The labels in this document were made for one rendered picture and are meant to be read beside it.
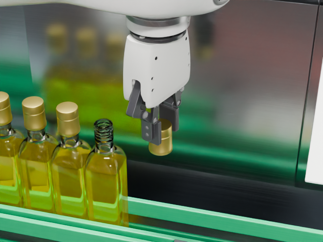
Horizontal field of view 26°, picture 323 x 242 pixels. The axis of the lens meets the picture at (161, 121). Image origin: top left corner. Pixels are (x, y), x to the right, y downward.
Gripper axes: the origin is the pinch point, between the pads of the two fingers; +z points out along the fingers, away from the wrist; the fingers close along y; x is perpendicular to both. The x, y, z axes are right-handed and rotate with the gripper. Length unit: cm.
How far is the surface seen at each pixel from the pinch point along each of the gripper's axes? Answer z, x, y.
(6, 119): 4.6, -24.7, 7.9
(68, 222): 21.4, -14.2, 7.1
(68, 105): 1.3, -15.6, 2.7
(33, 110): 1.7, -19.6, 6.4
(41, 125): 4.9, -19.2, 5.6
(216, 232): 25.4, 4.6, -8.8
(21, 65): 4.2, -35.0, -5.2
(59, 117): 2.4, -15.7, 4.9
